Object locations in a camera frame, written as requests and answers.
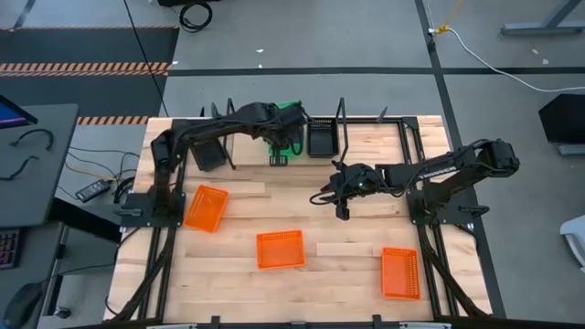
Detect black keyboard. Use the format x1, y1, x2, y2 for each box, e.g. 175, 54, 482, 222
0, 228, 22, 271

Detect black remote control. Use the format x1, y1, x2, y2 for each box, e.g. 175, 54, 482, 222
74, 178, 112, 204

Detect black curved cable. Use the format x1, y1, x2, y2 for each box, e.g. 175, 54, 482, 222
8, 128, 55, 151
0, 154, 40, 182

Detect long black floor cable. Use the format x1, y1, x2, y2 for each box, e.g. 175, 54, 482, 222
122, 0, 171, 118

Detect coiled black cable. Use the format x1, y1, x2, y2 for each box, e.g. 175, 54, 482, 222
178, 1, 214, 34

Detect laptop screen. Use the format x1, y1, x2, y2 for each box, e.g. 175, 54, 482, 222
0, 94, 39, 131

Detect black plastic slotted basket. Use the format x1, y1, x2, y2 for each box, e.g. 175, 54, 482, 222
188, 136, 229, 173
306, 117, 341, 159

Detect grey desk leg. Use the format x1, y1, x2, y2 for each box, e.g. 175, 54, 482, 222
499, 0, 585, 37

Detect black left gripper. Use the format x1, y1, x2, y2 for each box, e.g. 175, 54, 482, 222
267, 116, 306, 166

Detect white floor cable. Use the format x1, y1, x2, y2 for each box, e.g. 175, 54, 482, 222
427, 26, 585, 93

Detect grey desk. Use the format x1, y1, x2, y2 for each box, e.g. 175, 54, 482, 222
0, 103, 80, 229

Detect black hazard-striped floor mat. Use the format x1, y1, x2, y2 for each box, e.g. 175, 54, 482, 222
0, 26, 181, 127

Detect black flat panel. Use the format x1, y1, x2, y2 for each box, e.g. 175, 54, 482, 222
537, 92, 585, 145

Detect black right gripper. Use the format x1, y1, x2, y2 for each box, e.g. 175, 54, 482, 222
322, 163, 381, 221

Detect yellow hanging cable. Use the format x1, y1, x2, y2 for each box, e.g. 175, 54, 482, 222
432, 0, 463, 36

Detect green plastic slotted basket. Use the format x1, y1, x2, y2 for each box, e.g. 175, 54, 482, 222
263, 136, 304, 159
271, 100, 305, 138

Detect orange plastic slotted basket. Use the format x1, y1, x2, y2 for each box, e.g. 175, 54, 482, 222
255, 228, 307, 271
380, 246, 422, 302
183, 184, 230, 234

